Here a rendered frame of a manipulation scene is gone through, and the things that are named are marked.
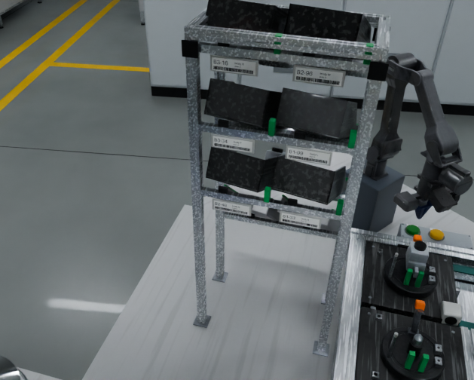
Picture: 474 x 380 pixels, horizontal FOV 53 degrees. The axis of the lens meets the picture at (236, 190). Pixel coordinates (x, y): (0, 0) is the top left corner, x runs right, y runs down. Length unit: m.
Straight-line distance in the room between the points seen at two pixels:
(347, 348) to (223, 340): 0.32
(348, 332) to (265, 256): 0.41
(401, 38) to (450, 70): 0.51
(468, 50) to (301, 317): 3.35
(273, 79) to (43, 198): 2.13
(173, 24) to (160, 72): 0.44
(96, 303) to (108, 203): 0.82
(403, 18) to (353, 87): 0.66
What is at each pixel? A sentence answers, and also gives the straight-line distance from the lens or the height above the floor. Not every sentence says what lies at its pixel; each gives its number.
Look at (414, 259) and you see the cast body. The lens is 1.32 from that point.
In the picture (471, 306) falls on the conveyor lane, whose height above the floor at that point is 0.92.
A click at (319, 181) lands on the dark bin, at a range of 1.03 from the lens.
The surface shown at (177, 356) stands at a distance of 1.30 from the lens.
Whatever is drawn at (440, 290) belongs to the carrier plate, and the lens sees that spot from 1.41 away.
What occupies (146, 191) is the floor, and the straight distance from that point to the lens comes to 3.26.
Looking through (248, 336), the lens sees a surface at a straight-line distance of 1.33.
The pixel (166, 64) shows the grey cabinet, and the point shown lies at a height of 0.32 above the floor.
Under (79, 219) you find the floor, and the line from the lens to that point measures 3.13.
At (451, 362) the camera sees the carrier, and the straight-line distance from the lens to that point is 1.26.
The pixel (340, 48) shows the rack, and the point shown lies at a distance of 0.83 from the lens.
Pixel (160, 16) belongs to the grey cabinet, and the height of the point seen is 0.72.
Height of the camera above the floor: 1.93
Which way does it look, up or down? 36 degrees down
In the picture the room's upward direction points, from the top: 1 degrees clockwise
